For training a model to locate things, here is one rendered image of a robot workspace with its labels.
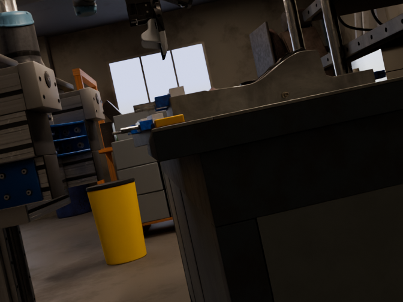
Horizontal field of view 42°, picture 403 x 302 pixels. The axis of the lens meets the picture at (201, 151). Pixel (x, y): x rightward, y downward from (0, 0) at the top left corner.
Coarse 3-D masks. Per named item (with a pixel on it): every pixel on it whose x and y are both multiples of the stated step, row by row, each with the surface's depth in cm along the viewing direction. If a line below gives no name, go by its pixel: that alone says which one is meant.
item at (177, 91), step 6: (174, 90) 127; (180, 90) 127; (162, 96) 127; (168, 96) 128; (150, 102) 129; (156, 102) 127; (162, 102) 127; (168, 102) 127; (138, 108) 128; (156, 108) 130
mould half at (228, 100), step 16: (288, 64) 124; (304, 64) 125; (320, 64) 125; (272, 80) 124; (288, 80) 124; (304, 80) 125; (320, 80) 125; (336, 80) 126; (352, 80) 126; (368, 80) 127; (176, 96) 122; (192, 96) 122; (208, 96) 122; (224, 96) 123; (240, 96) 123; (256, 96) 124; (272, 96) 124; (288, 96) 124; (304, 96) 125; (176, 112) 122; (192, 112) 122; (208, 112) 122; (224, 112) 123
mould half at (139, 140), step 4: (152, 124) 152; (144, 132) 161; (148, 132) 158; (136, 136) 170; (140, 136) 166; (144, 136) 162; (148, 136) 158; (136, 140) 171; (140, 140) 166; (144, 140) 163; (148, 140) 159; (136, 144) 172; (140, 144) 167; (144, 144) 164
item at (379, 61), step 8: (384, 48) 184; (392, 48) 184; (400, 48) 184; (368, 56) 194; (376, 56) 188; (384, 56) 184; (392, 56) 184; (400, 56) 184; (352, 64) 209; (360, 64) 202; (368, 64) 195; (376, 64) 189; (384, 64) 183; (392, 64) 184; (400, 64) 184; (384, 72) 184; (392, 72) 184; (400, 72) 184; (376, 80) 192
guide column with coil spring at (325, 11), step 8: (320, 0) 217; (328, 0) 215; (328, 8) 215; (328, 16) 216; (336, 16) 216; (328, 24) 216; (336, 24) 216; (328, 32) 217; (336, 32) 216; (328, 40) 219; (336, 40) 216; (336, 48) 216; (336, 56) 216; (344, 56) 216; (336, 64) 217; (344, 64) 216; (336, 72) 217; (344, 72) 216
